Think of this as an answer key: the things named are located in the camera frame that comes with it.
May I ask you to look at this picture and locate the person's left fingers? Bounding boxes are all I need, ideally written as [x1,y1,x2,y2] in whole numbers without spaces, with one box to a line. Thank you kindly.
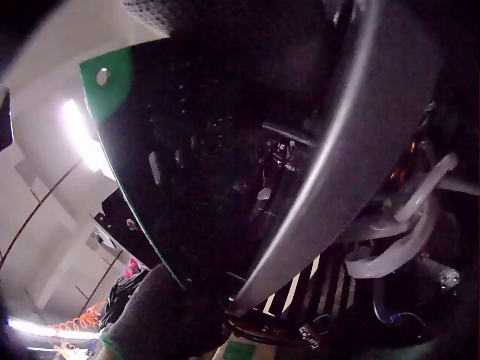
[139,264,195,312]

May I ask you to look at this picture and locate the grey curved plastic housing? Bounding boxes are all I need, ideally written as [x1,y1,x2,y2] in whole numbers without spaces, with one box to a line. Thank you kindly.
[228,0,440,316]

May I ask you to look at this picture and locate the bundle of white tubes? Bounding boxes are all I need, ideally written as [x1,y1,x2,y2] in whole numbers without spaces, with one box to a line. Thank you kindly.
[344,153,459,279]

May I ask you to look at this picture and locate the person's left hand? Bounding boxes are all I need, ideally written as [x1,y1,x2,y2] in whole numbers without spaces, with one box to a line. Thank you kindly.
[99,264,230,360]

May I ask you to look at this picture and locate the black machine box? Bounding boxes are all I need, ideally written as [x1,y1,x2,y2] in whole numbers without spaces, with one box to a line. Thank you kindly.
[90,187,162,271]

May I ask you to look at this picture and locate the bundle of dark wires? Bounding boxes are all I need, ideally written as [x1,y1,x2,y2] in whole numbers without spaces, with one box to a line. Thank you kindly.
[224,309,323,350]

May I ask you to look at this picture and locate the orange coiled hose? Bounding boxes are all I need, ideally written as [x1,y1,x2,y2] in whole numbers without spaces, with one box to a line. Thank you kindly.
[52,304,102,335]

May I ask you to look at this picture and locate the person's right hand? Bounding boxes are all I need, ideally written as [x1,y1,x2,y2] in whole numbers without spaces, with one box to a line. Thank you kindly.
[123,0,338,81]

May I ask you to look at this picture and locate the green circuit board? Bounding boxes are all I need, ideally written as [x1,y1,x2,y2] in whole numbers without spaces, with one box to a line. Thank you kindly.
[79,37,323,290]

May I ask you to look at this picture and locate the bright ceiling lamp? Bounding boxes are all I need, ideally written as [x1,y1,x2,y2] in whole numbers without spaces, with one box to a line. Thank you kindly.
[61,99,115,174]

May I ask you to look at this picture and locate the black slatted grille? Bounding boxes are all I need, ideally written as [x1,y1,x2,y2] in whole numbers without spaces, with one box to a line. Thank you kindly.
[259,253,355,319]

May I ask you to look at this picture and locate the long ceiling light strip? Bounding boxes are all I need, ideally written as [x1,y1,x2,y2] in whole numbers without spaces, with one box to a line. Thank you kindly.
[7,317,59,337]

